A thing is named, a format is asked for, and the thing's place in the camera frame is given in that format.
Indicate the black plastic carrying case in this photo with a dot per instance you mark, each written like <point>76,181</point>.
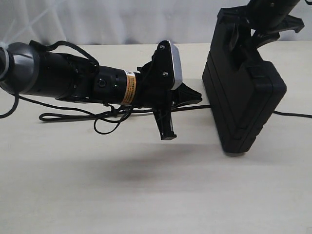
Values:
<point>243,91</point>

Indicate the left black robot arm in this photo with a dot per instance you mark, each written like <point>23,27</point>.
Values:
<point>66,72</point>

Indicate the white backdrop curtain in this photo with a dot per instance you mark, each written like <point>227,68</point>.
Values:
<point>106,22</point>

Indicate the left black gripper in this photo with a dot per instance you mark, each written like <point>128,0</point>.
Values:
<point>154,91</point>

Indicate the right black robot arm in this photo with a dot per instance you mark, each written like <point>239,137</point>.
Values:
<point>260,3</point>

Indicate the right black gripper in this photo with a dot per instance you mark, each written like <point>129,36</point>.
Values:
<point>267,21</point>

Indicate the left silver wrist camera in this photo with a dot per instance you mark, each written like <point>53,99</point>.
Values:
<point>166,68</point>

